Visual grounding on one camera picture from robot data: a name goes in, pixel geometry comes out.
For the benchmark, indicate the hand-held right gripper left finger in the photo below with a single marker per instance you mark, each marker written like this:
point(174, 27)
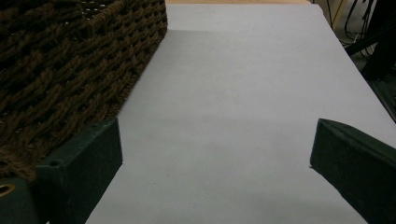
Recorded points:
point(81, 168)

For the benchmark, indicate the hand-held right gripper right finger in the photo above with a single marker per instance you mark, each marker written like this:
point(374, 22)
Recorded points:
point(358, 168)

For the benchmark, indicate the brown woven basket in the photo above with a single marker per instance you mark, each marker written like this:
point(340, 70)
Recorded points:
point(68, 68)

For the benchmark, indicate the black metal stand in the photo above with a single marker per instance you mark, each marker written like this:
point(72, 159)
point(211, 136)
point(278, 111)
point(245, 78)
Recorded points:
point(378, 46)

